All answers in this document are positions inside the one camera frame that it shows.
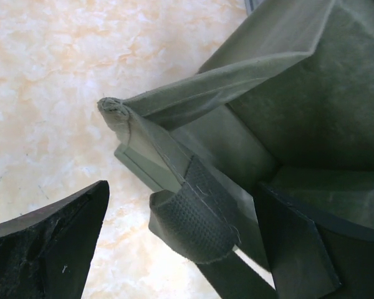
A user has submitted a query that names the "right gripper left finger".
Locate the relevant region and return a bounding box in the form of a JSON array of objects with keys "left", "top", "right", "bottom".
[{"left": 0, "top": 181, "right": 110, "bottom": 298}]

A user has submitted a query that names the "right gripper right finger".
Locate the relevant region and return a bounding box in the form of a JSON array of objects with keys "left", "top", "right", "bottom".
[{"left": 257, "top": 183, "right": 374, "bottom": 298}]

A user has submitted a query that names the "olive green canvas bag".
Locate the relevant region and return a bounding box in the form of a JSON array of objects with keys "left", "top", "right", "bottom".
[{"left": 97, "top": 1, "right": 374, "bottom": 298}]

